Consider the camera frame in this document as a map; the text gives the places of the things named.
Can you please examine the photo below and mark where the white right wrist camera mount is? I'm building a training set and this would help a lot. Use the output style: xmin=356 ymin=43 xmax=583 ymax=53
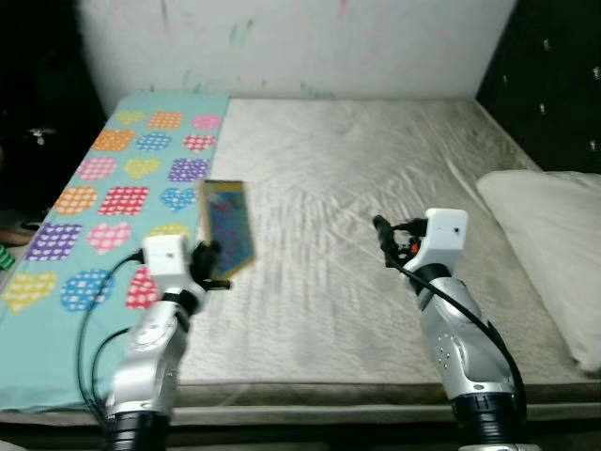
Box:
xmin=418 ymin=209 xmax=469 ymax=271

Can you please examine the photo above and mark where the black tufted headboard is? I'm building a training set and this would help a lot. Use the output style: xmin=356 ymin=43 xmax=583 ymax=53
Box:
xmin=476 ymin=0 xmax=601 ymax=175

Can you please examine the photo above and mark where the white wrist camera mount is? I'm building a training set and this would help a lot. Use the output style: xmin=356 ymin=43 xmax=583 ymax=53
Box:
xmin=141 ymin=235 xmax=195 ymax=294
xmin=418 ymin=209 xmax=469 ymax=271

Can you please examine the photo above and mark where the yellow-bordered blue children's book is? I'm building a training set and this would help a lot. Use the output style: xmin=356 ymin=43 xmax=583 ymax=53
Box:
xmin=200 ymin=179 xmax=257 ymax=281

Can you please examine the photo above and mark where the dark bed frame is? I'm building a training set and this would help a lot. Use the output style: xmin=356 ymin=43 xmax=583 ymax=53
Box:
xmin=0 ymin=413 xmax=601 ymax=451

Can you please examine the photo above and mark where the teal heart-print blanket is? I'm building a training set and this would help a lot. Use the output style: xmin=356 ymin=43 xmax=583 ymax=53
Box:
xmin=0 ymin=91 xmax=231 ymax=414

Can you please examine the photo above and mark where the white pillow with black lettering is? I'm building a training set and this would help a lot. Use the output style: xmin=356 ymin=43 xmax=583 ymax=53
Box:
xmin=476 ymin=169 xmax=601 ymax=372

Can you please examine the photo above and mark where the grey quilted mattress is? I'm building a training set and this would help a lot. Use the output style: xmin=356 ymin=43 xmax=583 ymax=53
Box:
xmin=0 ymin=97 xmax=601 ymax=426

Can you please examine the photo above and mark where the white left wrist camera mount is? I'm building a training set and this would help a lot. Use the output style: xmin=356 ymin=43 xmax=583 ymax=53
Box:
xmin=141 ymin=235 xmax=195 ymax=294

